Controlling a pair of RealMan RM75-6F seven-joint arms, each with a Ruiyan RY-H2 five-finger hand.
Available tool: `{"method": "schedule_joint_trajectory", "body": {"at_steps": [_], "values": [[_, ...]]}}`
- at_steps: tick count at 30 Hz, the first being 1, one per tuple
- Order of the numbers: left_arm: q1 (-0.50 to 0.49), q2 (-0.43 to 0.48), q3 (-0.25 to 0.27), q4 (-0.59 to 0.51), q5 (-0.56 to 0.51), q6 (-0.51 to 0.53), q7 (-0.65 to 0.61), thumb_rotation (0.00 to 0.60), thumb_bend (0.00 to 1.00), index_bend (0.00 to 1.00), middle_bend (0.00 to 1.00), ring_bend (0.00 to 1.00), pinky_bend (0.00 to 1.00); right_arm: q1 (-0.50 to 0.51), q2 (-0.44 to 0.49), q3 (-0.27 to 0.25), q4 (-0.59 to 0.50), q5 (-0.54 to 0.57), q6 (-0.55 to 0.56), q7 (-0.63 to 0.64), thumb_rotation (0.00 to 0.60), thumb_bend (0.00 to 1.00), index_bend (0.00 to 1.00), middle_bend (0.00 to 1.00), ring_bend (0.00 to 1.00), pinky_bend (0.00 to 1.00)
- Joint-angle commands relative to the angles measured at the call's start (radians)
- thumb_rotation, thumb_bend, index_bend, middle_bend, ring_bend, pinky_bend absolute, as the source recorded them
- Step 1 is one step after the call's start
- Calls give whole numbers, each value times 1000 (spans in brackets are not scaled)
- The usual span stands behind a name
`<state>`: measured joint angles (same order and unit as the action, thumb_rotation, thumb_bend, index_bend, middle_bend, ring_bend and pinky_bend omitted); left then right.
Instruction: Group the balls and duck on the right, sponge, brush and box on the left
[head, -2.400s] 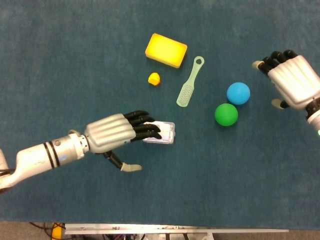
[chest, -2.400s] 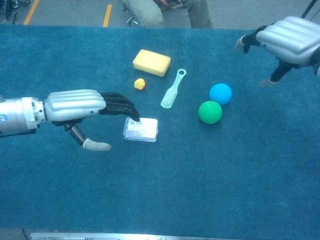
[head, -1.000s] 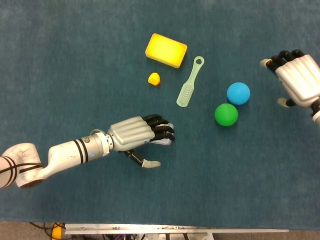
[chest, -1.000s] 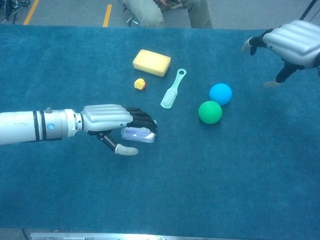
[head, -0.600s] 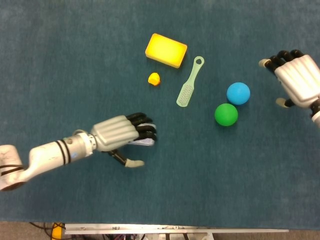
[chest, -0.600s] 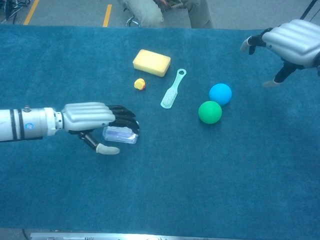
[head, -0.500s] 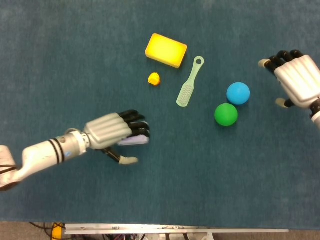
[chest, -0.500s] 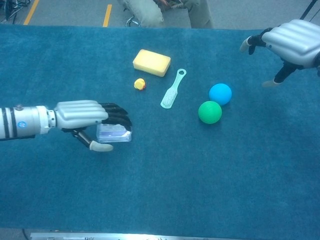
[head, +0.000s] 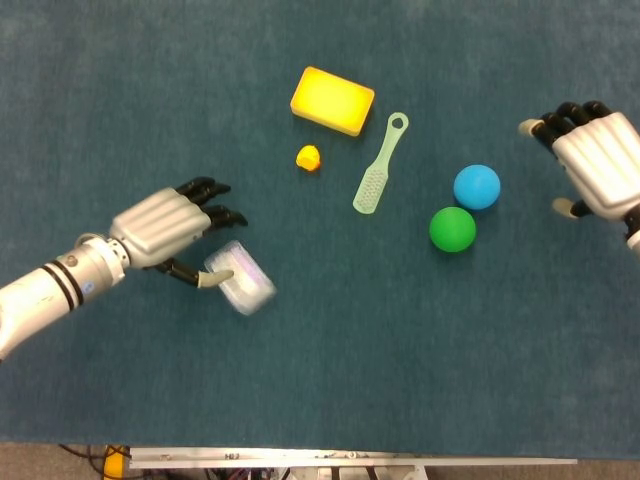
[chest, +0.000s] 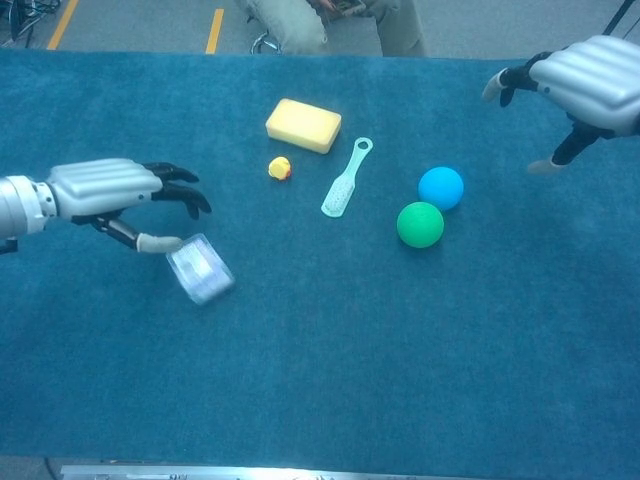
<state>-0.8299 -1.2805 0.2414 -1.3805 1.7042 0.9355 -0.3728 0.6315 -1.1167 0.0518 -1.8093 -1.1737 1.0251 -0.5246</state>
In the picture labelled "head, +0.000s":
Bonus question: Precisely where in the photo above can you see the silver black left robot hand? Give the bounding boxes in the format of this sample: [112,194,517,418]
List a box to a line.
[108,175,250,291]

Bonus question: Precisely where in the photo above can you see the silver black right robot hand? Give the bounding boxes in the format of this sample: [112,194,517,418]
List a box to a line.
[517,100,640,221]

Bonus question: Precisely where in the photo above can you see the clear plastic swab box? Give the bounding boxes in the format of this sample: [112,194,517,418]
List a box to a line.
[203,239,278,316]

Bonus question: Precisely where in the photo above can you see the blue ball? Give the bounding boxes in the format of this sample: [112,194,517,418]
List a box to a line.
[453,164,502,211]

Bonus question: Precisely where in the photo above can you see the green ball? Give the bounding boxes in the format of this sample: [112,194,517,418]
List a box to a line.
[428,206,477,252]

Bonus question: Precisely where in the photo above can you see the small yellow rubber duck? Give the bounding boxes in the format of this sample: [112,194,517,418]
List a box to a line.
[294,144,323,174]

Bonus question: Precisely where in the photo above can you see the yellow rectangular sponge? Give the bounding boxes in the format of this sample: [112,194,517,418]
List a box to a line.
[289,65,376,138]

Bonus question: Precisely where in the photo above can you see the light green plastic brush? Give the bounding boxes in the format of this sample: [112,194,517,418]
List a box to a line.
[352,112,410,216]

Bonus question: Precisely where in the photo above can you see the teal felt table cloth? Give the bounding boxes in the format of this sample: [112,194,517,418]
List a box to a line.
[0,0,640,459]

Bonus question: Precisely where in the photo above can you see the yellow plastic box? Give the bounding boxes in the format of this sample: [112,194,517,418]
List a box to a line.
[102,444,132,480]

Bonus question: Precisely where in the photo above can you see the black floor cables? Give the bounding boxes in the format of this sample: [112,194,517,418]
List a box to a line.
[58,443,109,474]

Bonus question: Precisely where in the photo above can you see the aluminium frame rail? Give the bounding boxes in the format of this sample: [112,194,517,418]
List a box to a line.
[128,446,579,471]

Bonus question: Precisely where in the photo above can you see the wiring under frame rail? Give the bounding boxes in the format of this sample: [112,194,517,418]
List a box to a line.
[199,467,431,480]

